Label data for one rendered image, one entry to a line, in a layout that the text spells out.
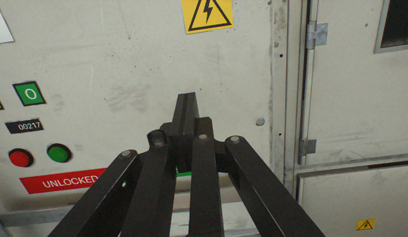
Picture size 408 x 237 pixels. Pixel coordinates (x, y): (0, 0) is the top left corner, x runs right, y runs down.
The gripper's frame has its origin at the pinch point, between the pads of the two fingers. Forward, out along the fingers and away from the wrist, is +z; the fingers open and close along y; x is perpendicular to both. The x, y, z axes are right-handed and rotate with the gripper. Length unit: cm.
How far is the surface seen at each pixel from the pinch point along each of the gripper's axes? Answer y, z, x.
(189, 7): 0.9, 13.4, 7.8
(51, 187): -26.0, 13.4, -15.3
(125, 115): -10.1, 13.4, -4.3
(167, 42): -2.3, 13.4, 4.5
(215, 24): 3.6, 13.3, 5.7
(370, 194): 48, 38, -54
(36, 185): -28.0, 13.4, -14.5
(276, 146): 19, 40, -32
